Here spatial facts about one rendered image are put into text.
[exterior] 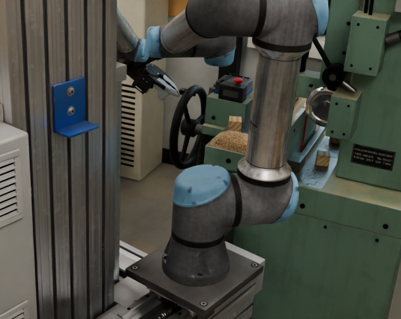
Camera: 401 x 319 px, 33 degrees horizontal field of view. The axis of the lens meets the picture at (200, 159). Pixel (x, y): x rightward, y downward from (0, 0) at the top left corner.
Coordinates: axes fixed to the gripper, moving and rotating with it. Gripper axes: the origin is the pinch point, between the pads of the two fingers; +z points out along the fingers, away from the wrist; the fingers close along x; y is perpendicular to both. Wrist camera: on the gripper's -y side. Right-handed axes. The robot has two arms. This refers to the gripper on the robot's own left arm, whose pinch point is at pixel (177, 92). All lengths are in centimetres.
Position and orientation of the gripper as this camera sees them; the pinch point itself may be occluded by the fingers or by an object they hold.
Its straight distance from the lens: 226.0
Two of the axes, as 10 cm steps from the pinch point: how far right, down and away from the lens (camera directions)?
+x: -3.9, 3.6, -8.5
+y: -5.2, 6.8, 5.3
